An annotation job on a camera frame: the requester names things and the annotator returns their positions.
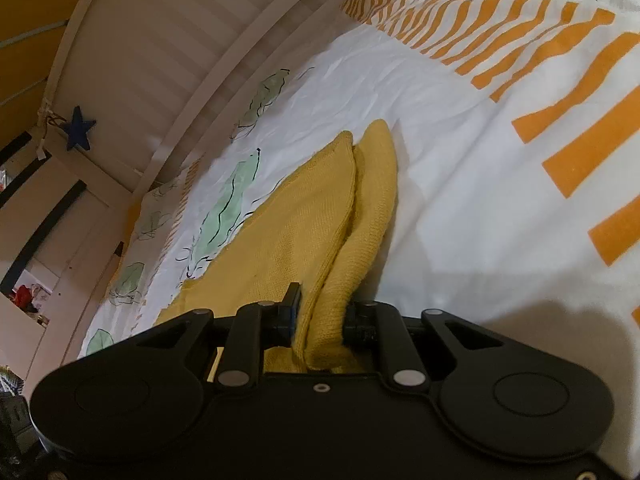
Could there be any mustard yellow knit sweater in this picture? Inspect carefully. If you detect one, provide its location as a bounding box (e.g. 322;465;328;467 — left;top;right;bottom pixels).
156;119;399;376

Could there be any cream wooden bed frame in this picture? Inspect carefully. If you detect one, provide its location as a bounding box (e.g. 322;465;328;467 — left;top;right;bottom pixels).
0;0;418;381

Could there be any red object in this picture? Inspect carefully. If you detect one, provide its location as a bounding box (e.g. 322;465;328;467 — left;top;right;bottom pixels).
12;284;37;312

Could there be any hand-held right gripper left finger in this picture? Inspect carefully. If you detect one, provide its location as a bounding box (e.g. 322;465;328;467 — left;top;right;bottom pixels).
135;282;302;394

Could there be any blue star decoration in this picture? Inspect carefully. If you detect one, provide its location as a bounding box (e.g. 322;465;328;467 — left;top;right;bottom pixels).
64;105;97;152

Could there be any white leaf print bed sheet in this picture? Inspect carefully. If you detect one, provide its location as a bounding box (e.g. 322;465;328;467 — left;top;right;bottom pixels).
84;0;640;361

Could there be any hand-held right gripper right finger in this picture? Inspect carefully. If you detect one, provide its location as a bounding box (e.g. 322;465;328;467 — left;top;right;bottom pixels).
343;301;504;392

